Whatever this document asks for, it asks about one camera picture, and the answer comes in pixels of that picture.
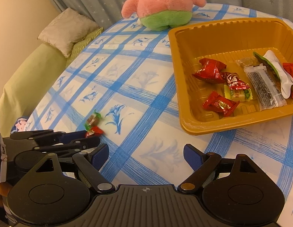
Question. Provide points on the blue checked tablecloth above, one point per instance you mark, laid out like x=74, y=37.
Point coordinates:
x=151, y=105

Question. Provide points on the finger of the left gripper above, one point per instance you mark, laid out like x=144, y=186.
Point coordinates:
x=45, y=136
x=67, y=150

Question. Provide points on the left hand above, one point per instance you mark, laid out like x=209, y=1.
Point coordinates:
x=5, y=187

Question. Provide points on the white green snack packet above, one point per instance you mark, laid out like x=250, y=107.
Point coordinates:
x=285, y=78

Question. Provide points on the green patterned cushion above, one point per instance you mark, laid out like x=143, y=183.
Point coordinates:
x=81, y=45

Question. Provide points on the red candy in tray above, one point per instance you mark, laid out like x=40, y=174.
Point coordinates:
x=220, y=104

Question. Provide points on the beige cushion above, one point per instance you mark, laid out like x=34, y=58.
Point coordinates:
x=68, y=28

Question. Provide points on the yellow green candy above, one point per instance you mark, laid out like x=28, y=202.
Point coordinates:
x=238, y=95

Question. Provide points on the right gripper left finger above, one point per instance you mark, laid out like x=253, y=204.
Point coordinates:
x=90, y=163

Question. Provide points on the large red snack packet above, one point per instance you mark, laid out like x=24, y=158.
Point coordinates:
x=210, y=71

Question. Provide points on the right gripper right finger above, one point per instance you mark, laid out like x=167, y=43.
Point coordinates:
x=203, y=165

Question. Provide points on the green red candy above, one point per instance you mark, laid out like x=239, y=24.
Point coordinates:
x=91, y=125

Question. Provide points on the green covered sofa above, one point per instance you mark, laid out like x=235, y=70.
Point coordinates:
x=28, y=85

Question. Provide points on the pink starfish plush toy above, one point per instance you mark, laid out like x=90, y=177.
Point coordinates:
x=159, y=15

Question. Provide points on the orange plastic tray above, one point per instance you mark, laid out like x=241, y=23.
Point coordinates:
x=226, y=41

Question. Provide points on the blue patterned cushion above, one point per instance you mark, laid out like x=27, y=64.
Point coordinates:
x=19, y=125

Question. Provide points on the shiny red candy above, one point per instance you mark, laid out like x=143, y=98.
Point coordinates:
x=234, y=82

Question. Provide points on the black sesame bar packet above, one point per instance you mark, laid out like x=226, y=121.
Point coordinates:
x=268, y=95

